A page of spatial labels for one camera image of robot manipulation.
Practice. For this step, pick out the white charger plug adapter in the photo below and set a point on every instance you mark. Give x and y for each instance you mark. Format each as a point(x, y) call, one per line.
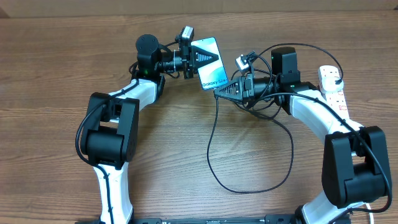
point(331, 84)

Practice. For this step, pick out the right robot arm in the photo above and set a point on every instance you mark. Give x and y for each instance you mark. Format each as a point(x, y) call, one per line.
point(355, 168)

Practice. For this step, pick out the blue Samsung smartphone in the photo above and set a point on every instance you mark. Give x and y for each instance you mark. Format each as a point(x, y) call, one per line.
point(214, 74)

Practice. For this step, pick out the white power strip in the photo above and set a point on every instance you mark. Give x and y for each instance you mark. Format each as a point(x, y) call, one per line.
point(335, 100)

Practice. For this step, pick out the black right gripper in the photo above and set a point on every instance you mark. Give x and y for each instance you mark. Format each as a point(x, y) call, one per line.
point(243, 89)

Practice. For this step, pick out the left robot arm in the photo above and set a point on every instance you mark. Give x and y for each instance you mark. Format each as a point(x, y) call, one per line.
point(106, 139)

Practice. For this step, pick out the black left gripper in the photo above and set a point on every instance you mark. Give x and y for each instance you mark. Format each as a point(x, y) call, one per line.
point(194, 53)

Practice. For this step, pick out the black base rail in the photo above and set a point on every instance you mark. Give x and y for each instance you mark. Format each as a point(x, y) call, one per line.
point(214, 220)

